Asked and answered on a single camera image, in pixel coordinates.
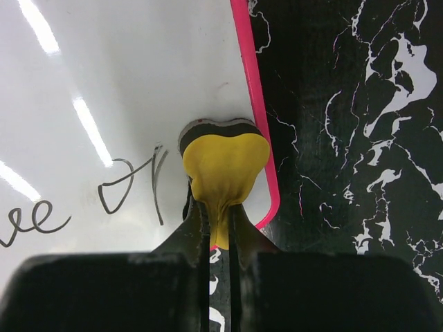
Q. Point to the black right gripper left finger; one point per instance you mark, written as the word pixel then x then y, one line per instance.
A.
pixel 163 290

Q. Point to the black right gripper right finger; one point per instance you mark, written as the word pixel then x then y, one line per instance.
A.
pixel 272 290

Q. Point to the yellow whiteboard eraser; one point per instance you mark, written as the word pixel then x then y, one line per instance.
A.
pixel 222 161

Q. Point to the pink framed whiteboard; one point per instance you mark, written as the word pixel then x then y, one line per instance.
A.
pixel 94 96

